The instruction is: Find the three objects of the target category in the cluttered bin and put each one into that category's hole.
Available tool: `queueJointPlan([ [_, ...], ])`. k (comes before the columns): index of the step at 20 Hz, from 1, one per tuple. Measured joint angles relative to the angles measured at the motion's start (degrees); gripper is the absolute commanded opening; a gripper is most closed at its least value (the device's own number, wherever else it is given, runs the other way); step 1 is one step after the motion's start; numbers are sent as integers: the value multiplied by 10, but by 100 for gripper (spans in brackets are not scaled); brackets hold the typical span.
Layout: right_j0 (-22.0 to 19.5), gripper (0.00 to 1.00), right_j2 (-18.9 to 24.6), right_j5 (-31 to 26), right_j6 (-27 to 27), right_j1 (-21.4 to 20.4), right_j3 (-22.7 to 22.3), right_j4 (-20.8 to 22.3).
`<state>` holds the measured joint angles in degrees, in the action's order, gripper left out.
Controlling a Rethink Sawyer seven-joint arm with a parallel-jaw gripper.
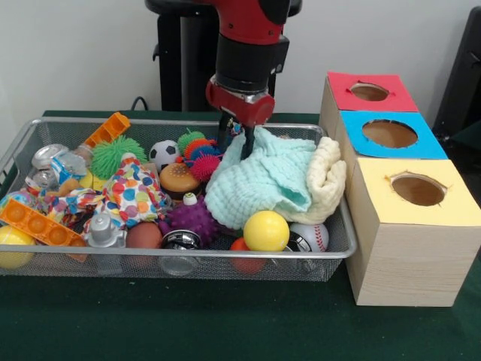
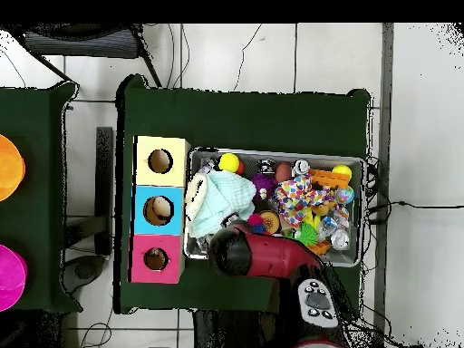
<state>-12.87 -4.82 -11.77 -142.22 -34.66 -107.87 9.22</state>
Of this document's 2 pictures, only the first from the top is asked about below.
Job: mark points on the mint green knitted cloth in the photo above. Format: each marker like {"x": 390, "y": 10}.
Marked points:
{"x": 259, "y": 176}

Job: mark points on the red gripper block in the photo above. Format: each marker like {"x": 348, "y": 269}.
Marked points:
{"x": 240, "y": 103}

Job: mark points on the green orange blue spiky caterpillar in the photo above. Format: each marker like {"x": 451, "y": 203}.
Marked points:
{"x": 201, "y": 154}

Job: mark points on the polka dot cloth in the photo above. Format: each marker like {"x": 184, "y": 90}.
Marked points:
{"x": 131, "y": 193}

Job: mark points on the wooden box with three holes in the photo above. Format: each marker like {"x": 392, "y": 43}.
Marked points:
{"x": 409, "y": 259}

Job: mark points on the dark green table cloth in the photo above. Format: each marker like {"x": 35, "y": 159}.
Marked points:
{"x": 225, "y": 319}

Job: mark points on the yellow smooth ball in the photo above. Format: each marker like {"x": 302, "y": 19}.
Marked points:
{"x": 267, "y": 230}

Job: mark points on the long orange plastic block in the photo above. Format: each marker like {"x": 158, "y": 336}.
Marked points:
{"x": 37, "y": 223}

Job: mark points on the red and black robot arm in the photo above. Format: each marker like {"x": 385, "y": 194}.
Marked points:
{"x": 251, "y": 37}

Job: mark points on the small soccer ball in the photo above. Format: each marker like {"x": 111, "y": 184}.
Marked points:
{"x": 164, "y": 155}

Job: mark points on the toy hamburger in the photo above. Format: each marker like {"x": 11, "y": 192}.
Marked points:
{"x": 178, "y": 180}

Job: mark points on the silver toy hydrant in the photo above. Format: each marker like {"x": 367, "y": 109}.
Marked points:
{"x": 103, "y": 231}

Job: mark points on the short orange plastic block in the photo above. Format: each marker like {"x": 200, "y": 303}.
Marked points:
{"x": 109, "y": 129}

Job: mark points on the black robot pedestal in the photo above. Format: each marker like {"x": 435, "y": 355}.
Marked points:
{"x": 188, "y": 67}

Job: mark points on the cream knitted cloth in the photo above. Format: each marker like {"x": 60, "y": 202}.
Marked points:
{"x": 327, "y": 176}

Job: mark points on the black panel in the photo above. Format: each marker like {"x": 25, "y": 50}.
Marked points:
{"x": 462, "y": 75}

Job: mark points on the purple spiky ball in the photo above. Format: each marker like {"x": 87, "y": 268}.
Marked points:
{"x": 195, "y": 220}

